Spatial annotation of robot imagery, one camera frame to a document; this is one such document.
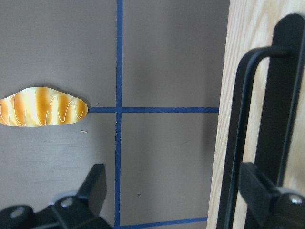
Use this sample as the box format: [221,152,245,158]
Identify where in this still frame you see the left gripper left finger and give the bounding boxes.
[52,164,106,229]

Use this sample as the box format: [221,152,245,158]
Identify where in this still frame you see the striped toy bread roll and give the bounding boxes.
[0,87,88,127]

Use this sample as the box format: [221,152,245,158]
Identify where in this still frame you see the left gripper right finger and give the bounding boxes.
[238,162,305,229]

